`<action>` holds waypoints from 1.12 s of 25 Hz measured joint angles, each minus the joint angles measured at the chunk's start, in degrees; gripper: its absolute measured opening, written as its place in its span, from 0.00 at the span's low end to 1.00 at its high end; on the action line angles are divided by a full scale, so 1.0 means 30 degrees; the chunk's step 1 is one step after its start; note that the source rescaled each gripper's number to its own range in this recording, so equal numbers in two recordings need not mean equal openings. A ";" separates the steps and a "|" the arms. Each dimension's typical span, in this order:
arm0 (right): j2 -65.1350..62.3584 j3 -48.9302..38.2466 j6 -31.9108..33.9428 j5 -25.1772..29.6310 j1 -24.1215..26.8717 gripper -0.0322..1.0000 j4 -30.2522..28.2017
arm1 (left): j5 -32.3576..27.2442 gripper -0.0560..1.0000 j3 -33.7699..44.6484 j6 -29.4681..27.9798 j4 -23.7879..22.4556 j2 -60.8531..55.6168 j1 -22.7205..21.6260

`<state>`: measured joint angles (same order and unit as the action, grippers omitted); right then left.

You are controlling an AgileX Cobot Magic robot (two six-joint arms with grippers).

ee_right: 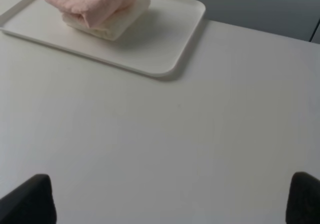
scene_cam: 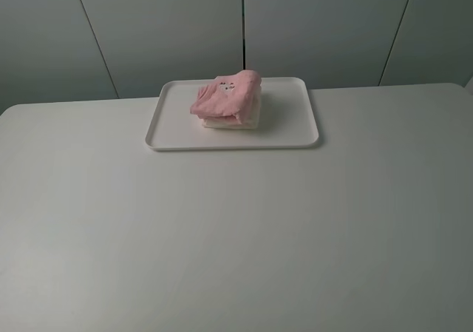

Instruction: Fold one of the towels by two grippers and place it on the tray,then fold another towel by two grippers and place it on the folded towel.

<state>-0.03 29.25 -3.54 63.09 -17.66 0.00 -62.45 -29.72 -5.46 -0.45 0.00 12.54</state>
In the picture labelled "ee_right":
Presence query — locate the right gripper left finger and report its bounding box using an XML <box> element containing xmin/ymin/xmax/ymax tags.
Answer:
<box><xmin>0</xmin><ymin>174</ymin><xmax>57</xmax><ymax>224</ymax></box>

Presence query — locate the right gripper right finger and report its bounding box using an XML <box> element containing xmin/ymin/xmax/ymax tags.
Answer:
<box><xmin>285</xmin><ymin>172</ymin><xmax>320</xmax><ymax>224</ymax></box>

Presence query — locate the cream white towel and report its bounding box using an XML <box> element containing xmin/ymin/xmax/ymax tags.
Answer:
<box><xmin>62</xmin><ymin>0</ymin><xmax>151</xmax><ymax>41</ymax></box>

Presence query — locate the pink towel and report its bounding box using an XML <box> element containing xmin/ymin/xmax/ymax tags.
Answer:
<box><xmin>45</xmin><ymin>0</ymin><xmax>136</xmax><ymax>28</ymax></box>

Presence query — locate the white plastic tray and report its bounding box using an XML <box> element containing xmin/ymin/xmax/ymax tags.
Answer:
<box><xmin>0</xmin><ymin>0</ymin><xmax>206</xmax><ymax>77</ymax></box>

